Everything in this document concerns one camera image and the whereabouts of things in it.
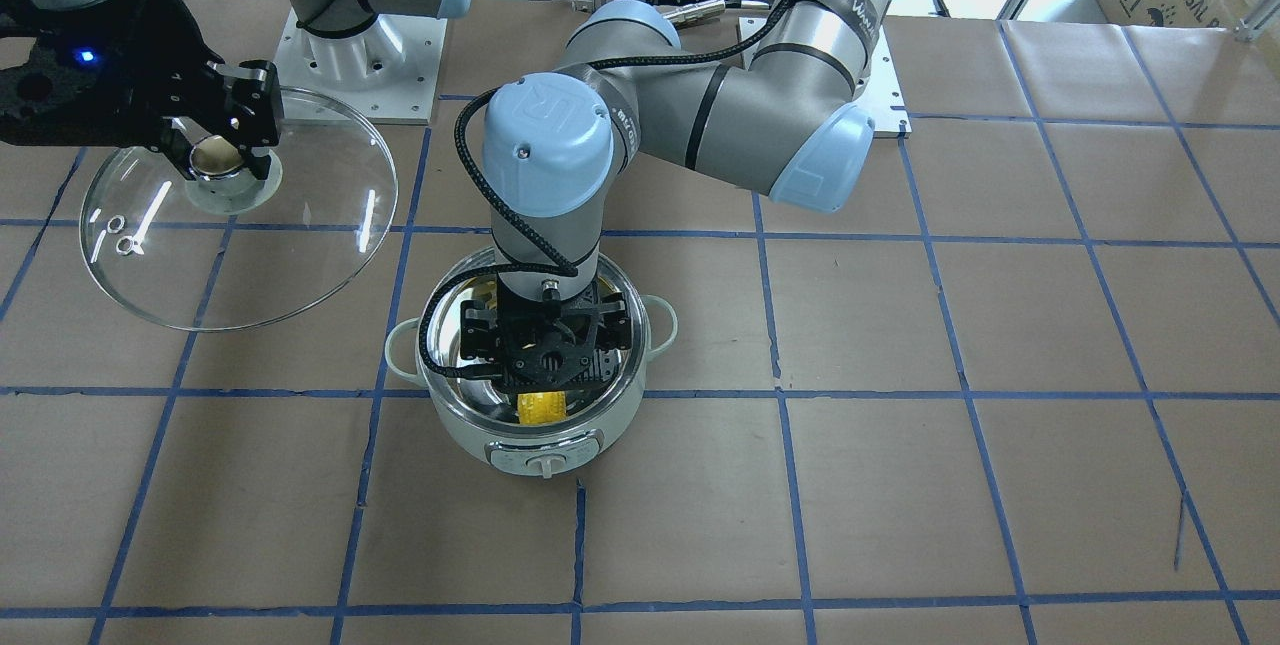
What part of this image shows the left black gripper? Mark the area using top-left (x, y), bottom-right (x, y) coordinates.
top-left (460, 285), bottom-right (631, 394)

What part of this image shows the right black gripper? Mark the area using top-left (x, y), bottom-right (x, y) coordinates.
top-left (1, 0), bottom-right (283, 180)

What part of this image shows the white electric cooking pot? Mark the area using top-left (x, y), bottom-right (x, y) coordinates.
top-left (384, 247), bottom-right (678, 479)

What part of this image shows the glass pot lid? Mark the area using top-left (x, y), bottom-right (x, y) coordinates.
top-left (78, 86), bottom-right (398, 331)

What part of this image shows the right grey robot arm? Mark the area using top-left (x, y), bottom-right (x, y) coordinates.
top-left (3, 0), bottom-right (471, 180)

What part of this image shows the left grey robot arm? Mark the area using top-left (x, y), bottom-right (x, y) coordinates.
top-left (419, 0), bottom-right (891, 394)

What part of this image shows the brown paper table cover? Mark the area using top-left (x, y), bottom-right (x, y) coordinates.
top-left (1, 0), bottom-right (1279, 644)

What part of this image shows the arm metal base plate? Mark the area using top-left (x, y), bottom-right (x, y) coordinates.
top-left (273, 12), bottom-right (449, 125)
top-left (739, 15), bottom-right (911, 138)

